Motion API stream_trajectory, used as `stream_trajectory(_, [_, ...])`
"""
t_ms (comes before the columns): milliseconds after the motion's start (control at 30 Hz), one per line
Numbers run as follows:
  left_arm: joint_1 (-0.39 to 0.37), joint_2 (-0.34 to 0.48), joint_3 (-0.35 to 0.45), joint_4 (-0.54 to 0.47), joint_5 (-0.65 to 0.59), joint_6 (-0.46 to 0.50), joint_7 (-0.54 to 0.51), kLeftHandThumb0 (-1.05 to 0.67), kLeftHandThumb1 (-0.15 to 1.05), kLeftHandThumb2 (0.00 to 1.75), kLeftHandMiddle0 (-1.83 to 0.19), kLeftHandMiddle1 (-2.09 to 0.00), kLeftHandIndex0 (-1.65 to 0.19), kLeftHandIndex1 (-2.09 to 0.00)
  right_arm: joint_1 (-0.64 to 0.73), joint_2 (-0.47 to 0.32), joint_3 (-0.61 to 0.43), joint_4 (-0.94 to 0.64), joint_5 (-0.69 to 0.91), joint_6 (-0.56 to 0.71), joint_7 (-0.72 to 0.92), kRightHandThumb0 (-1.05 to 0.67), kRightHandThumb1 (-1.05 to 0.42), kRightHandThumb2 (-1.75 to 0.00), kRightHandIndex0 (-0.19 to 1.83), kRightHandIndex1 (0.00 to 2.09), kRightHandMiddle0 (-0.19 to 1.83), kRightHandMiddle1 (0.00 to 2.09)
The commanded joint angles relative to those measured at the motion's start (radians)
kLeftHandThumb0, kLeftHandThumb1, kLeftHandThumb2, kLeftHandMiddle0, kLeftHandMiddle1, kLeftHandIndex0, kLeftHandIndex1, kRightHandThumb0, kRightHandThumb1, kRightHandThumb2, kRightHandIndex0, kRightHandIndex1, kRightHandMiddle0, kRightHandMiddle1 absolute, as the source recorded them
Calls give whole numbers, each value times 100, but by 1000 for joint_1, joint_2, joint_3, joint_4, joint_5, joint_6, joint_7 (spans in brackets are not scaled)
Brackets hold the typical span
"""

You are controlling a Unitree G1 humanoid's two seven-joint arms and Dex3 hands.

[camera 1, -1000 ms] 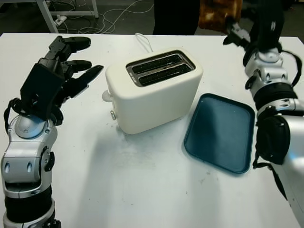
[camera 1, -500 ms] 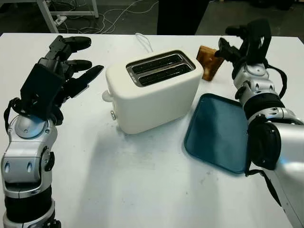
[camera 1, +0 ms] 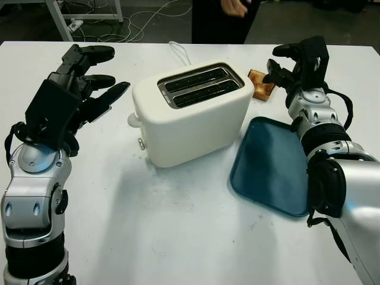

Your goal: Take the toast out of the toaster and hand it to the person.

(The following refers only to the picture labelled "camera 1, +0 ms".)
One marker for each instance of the person in black trousers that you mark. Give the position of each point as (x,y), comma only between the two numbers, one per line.
(213,26)

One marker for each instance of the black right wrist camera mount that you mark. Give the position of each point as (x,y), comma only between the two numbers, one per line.
(314,59)

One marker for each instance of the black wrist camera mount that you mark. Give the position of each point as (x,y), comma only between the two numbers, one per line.
(49,110)
(314,59)

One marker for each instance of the white two-slot toaster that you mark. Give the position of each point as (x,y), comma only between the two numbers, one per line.
(190,130)

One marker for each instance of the browned toast slice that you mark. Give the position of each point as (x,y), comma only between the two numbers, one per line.
(262,86)

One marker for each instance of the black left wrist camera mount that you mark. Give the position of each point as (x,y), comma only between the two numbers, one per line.
(49,110)

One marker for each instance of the white metal desk frame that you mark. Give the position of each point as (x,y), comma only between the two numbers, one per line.
(89,17)

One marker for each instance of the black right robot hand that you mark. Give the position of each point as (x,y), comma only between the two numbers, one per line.
(280,75)

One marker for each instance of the person bare hand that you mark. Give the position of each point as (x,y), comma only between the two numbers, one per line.
(236,7)

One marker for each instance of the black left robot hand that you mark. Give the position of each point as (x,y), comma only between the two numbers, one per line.
(98,99)

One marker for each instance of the dark blue plastic tray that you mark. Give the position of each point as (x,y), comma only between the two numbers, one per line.
(270,166)

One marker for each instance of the white power strip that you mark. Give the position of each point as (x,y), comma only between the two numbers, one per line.
(75,25)

